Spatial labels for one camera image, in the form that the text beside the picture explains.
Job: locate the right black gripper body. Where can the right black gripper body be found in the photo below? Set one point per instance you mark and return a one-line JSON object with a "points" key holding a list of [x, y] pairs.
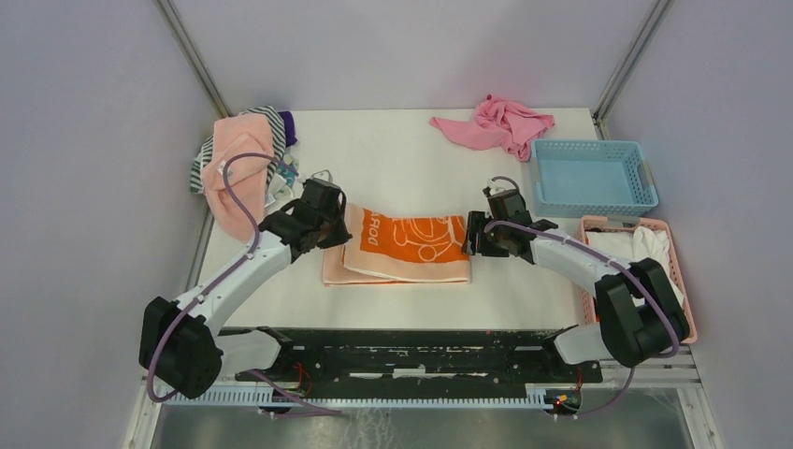
{"points": [[493, 242]]}

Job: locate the orange cartoon towel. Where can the orange cartoon towel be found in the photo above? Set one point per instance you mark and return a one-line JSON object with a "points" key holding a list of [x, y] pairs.
{"points": [[388, 250]]}

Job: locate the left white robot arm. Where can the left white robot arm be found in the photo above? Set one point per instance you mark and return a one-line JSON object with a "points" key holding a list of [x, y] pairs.
{"points": [[182, 344]]}

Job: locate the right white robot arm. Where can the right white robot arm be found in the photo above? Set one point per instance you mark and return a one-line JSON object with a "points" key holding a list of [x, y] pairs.
{"points": [[639, 314]]}

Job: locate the teal patterned cloth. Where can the teal patterned cloth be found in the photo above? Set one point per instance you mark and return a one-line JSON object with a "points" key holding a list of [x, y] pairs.
{"points": [[280, 187]]}

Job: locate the blue plastic basket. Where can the blue plastic basket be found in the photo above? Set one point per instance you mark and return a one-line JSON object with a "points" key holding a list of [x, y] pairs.
{"points": [[571, 178]]}

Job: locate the light pink towel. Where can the light pink towel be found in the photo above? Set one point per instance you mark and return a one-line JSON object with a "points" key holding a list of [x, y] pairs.
{"points": [[241, 152]]}

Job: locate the pink crumpled towel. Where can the pink crumpled towel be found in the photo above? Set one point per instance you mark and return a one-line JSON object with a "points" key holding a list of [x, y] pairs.
{"points": [[498, 123]]}

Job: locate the purple cloth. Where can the purple cloth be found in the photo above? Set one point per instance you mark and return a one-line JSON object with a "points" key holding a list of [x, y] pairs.
{"points": [[289, 125]]}

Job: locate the striped cloth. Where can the striped cloth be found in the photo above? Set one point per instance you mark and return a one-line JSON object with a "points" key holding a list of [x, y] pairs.
{"points": [[279, 127]]}

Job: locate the pink plastic basket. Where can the pink plastic basket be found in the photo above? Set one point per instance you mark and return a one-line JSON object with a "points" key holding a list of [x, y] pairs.
{"points": [[614, 223]]}

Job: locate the white cloth in basket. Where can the white cloth in basket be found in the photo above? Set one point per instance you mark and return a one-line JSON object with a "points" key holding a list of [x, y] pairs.
{"points": [[635, 246]]}

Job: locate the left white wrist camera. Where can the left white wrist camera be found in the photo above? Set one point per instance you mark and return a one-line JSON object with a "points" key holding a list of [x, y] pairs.
{"points": [[324, 175]]}

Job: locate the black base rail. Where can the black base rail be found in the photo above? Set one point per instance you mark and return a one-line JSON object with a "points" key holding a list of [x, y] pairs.
{"points": [[420, 364]]}

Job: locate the white slotted cable duct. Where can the white slotted cable duct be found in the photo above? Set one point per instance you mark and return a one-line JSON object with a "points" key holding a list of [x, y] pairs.
{"points": [[263, 396]]}

